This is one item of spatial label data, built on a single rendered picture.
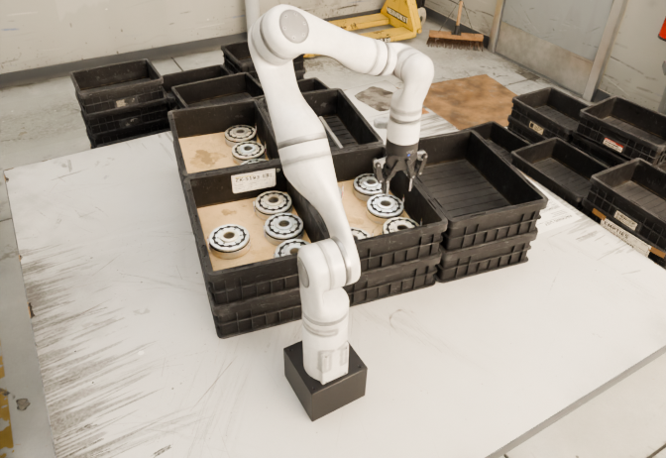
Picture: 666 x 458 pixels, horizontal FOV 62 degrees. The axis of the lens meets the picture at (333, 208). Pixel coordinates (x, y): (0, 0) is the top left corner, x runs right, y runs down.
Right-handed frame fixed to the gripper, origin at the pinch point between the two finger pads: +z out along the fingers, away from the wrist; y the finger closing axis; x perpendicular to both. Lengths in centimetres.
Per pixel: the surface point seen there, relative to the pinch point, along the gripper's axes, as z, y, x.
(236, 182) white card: 11.0, -34.1, 30.1
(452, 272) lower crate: 26.6, 15.6, -7.9
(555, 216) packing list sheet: 30, 62, 6
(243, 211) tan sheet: 17.4, -33.9, 24.8
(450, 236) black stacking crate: 13.2, 12.8, -7.8
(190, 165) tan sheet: 17, -44, 53
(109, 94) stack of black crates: 44, -68, 169
